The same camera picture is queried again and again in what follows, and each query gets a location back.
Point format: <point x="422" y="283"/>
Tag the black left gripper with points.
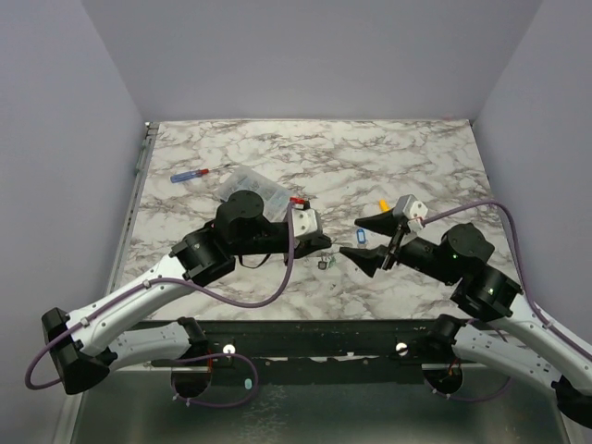
<point x="307" y="245"/>

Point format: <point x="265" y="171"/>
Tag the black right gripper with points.
<point x="393" y="246"/>

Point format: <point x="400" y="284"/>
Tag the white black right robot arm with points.
<point x="552" y="357"/>

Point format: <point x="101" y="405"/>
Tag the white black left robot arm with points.
<point x="89" y="343"/>

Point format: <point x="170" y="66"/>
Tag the clear plastic screw organizer box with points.
<point x="275" y="196"/>

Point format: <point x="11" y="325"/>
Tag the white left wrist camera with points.
<point x="306" y="224"/>

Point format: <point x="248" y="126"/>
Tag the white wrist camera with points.
<point x="306" y="224"/>
<point x="411" y="207"/>

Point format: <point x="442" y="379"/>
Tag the yellow handled screwdriver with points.
<point x="383" y="205"/>

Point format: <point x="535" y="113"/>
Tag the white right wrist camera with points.
<point x="411" y="207"/>

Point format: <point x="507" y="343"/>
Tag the black front mounting rail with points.
<point x="328" y="352"/>

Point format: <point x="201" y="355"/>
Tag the blue red handled screwdriver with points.
<point x="196" y="173"/>

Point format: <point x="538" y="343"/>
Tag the aluminium table edge rail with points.
<point x="139" y="177"/>

